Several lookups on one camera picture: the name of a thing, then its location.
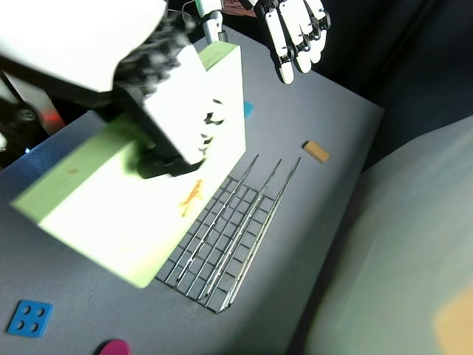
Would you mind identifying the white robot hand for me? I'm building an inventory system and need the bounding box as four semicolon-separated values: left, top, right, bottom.
254;0;332;85
0;0;230;181

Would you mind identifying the pale green book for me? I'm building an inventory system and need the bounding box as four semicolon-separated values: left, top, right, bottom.
10;41;248;289

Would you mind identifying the grey table cloth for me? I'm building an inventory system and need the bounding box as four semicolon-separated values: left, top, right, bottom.
0;25;385;355

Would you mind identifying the black equipment with red light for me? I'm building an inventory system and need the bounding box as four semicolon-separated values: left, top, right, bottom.
0;70;69;167

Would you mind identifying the wooden block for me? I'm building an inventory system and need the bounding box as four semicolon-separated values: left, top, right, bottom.
302;140;331;163

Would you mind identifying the blue block with round holes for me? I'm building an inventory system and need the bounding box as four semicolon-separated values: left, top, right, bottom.
6;300;54;339

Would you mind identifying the magenta round disc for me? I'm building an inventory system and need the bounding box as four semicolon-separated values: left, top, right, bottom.
96;339;132;355

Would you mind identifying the silver wire file rack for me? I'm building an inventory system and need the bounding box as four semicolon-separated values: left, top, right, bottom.
154;154;302;315

